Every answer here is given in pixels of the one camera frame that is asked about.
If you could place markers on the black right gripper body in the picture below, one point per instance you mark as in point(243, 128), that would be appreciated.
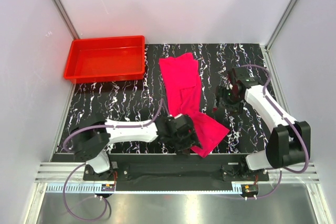
point(229, 98)

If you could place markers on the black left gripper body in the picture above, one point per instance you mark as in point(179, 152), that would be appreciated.
point(184, 141)

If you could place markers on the pink t shirt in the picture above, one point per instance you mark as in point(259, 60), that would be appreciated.
point(184, 90)

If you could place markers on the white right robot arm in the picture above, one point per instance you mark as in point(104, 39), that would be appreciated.
point(289, 144)

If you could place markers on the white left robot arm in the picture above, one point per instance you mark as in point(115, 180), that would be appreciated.
point(91, 138)

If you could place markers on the right orange connector board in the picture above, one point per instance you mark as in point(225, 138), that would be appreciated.
point(251, 188)

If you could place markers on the orange connector board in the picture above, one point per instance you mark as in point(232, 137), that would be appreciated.
point(251, 188)
point(108, 187)

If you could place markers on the black marbled table mat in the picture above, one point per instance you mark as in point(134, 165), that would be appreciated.
point(138, 100)

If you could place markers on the left orange connector board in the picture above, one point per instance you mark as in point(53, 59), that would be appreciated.
point(108, 187)

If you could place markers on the red plastic bin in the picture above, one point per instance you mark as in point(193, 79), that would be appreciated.
point(106, 59)

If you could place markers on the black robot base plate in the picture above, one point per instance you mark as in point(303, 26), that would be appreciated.
point(222, 159)

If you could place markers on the white slotted cable duct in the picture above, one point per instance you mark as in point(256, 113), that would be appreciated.
point(121, 188)

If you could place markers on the aluminium frame rail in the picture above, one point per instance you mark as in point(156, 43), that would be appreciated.
point(57, 172)

